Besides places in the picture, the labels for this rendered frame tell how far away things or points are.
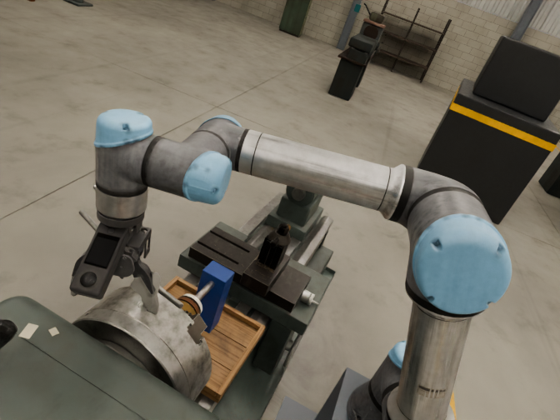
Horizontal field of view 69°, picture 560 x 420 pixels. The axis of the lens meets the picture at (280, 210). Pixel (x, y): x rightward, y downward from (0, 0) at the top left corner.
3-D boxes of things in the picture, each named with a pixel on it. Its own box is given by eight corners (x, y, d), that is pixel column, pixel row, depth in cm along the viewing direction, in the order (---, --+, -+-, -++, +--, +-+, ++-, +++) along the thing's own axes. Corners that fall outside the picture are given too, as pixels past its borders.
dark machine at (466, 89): (499, 226, 510) (609, 73, 411) (408, 183, 537) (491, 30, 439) (495, 182, 661) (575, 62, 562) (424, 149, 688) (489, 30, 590)
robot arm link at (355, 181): (482, 170, 70) (208, 97, 72) (500, 198, 60) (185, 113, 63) (452, 225, 76) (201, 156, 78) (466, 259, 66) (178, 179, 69)
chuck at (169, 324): (182, 444, 94) (197, 351, 79) (76, 382, 102) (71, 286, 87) (203, 413, 102) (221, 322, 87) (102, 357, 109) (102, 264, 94)
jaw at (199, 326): (161, 357, 94) (196, 347, 88) (149, 339, 93) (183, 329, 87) (188, 327, 104) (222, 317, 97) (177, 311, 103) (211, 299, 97)
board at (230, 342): (217, 403, 113) (221, 395, 111) (113, 338, 120) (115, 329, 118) (262, 334, 138) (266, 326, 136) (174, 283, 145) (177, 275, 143)
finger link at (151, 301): (177, 292, 77) (152, 254, 73) (167, 314, 72) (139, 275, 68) (163, 296, 78) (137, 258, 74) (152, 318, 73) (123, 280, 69)
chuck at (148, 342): (173, 458, 91) (187, 364, 76) (64, 392, 99) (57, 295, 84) (182, 444, 94) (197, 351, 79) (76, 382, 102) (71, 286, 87)
